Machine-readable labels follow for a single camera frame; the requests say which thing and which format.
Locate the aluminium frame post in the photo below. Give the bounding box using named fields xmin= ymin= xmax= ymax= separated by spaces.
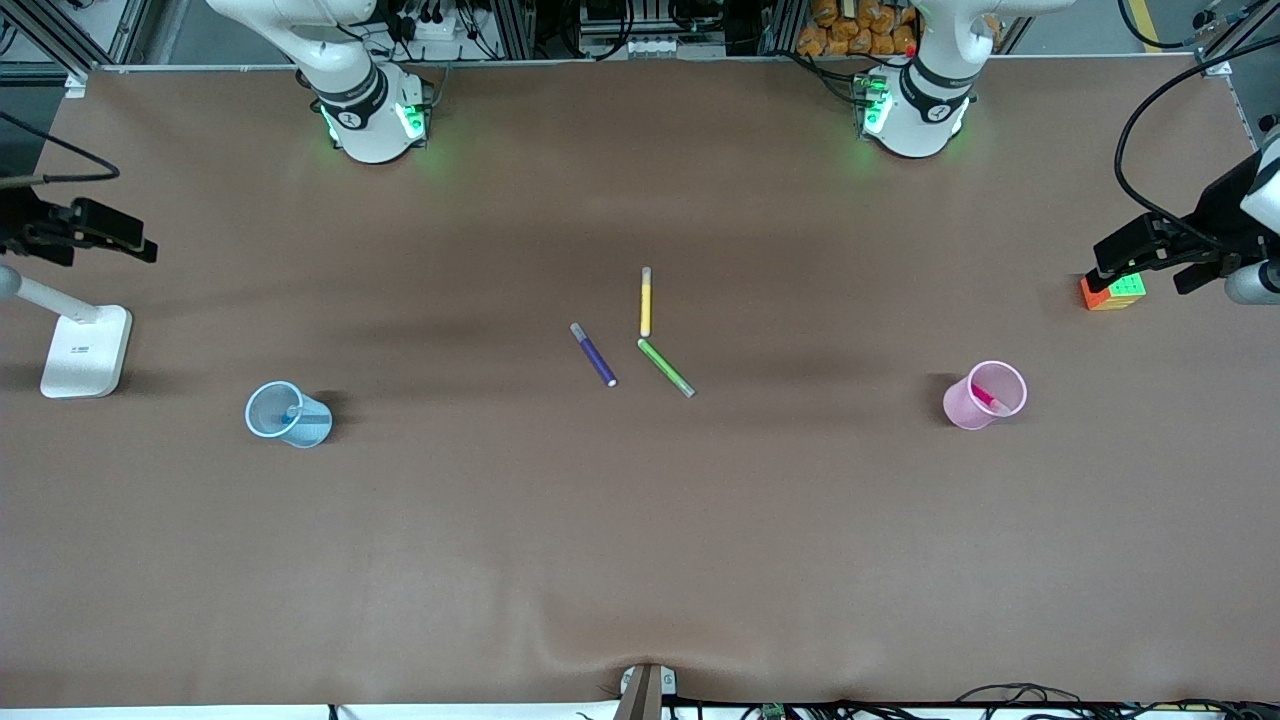
xmin=490 ymin=0 xmax=537 ymax=59

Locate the metal table clamp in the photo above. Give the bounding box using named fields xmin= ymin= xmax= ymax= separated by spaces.
xmin=615 ymin=663 xmax=678 ymax=720

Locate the heap of orange items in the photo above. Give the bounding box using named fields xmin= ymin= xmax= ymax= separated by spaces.
xmin=797 ymin=0 xmax=919 ymax=58

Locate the colourful puzzle cube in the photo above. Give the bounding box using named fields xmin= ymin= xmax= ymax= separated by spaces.
xmin=1080 ymin=272 xmax=1147 ymax=312

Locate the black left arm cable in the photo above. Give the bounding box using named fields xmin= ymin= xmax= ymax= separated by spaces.
xmin=1113 ymin=35 xmax=1280 ymax=256

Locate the white power strip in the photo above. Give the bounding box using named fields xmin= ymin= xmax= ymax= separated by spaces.
xmin=398 ymin=8 xmax=463 ymax=43

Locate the pink mesh cup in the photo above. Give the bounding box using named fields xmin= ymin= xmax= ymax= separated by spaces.
xmin=942 ymin=360 xmax=1028 ymax=431

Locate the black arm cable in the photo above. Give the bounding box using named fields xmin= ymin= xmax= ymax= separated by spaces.
xmin=1113 ymin=35 xmax=1280 ymax=256
xmin=0 ymin=110 xmax=121 ymax=187

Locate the aluminium frame corner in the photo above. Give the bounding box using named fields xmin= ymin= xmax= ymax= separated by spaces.
xmin=1194 ymin=0 xmax=1280 ymax=77

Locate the black looping floor cable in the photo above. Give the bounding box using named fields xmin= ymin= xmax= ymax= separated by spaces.
xmin=955 ymin=682 xmax=1083 ymax=707

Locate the light blue mesh cup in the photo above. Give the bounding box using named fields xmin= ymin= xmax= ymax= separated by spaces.
xmin=245 ymin=380 xmax=333 ymax=449

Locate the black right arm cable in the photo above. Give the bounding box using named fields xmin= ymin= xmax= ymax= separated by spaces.
xmin=0 ymin=110 xmax=121 ymax=187

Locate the purple marker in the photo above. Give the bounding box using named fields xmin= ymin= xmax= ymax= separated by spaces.
xmin=570 ymin=322 xmax=618 ymax=388

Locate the aluminium frame strut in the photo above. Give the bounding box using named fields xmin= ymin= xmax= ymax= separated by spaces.
xmin=0 ymin=0 xmax=103 ymax=77

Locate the white stand base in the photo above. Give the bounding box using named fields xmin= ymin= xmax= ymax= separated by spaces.
xmin=14 ymin=276 xmax=133 ymax=399

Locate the green marker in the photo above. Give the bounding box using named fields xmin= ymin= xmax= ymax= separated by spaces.
xmin=637 ymin=338 xmax=696 ymax=399

